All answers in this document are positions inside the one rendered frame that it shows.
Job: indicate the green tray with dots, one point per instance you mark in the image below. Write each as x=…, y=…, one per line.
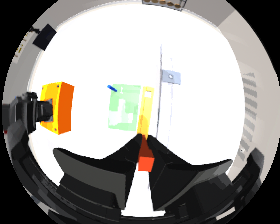
x=124, y=107

